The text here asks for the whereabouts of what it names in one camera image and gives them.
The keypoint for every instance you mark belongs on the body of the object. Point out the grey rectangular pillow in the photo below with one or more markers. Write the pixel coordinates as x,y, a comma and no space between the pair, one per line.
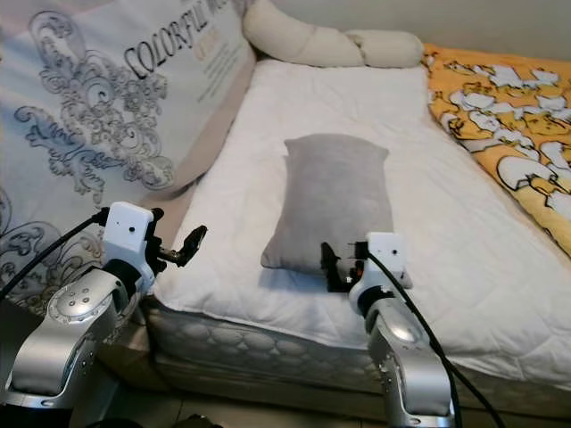
330,196

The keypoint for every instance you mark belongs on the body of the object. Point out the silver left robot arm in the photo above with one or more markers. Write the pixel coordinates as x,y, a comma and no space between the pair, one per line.
67,339

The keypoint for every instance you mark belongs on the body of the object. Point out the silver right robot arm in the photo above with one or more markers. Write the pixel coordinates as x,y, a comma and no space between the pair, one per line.
406,357

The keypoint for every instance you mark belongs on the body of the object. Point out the grey quilted mattress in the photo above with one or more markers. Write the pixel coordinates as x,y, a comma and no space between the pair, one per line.
259,343

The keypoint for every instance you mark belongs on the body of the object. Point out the white quilted mattress pad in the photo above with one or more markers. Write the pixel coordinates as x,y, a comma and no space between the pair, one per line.
455,223

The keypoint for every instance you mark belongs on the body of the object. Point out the dark robot foot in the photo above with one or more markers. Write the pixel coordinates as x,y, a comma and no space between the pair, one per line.
198,422

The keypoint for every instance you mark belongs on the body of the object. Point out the large grey printed headboard cushion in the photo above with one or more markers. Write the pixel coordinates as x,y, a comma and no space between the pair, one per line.
107,98

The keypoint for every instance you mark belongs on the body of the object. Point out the long beige bolster pillow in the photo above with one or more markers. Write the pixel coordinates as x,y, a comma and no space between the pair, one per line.
294,36

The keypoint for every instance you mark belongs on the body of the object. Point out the orange duck print blanket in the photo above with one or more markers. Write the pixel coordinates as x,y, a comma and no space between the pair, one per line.
500,107

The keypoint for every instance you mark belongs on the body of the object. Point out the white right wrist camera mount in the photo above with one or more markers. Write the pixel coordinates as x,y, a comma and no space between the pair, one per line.
385,259

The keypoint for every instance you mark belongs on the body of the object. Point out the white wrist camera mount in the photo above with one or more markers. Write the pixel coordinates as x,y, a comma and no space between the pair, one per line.
385,259
125,236

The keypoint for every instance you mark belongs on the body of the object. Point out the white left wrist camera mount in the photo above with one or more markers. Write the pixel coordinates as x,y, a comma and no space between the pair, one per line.
125,236

